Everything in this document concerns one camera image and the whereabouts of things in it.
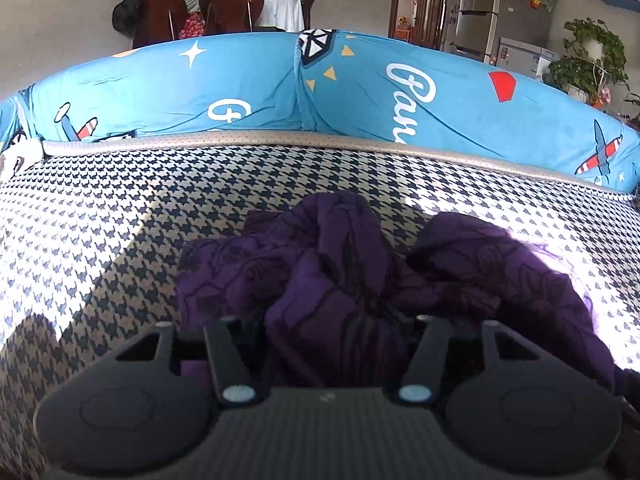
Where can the purple floral red-lined garment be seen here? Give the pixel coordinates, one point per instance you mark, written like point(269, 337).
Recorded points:
point(324, 300)

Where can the blue cartoon print sofa backrest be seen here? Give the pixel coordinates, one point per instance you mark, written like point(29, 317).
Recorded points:
point(328, 81)

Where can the white clothed dining table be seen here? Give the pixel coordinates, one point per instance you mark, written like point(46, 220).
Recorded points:
point(282, 14)

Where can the houndstooth sofa seat cover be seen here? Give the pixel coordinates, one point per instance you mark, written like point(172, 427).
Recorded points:
point(91, 237)

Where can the brown wooden chair right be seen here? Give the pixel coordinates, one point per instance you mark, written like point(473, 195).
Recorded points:
point(229, 16)

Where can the brown wooden chair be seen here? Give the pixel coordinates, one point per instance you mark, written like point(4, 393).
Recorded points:
point(229, 16)
point(159, 21)

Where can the brown wooden chair left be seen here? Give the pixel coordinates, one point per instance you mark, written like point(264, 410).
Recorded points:
point(159, 21)

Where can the white chest freezer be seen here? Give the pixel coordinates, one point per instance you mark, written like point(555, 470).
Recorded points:
point(526, 59)

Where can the silver refrigerator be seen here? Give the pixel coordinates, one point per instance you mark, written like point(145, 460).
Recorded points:
point(474, 28)

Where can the green potted plant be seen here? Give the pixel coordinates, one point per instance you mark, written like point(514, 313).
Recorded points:
point(592, 64)

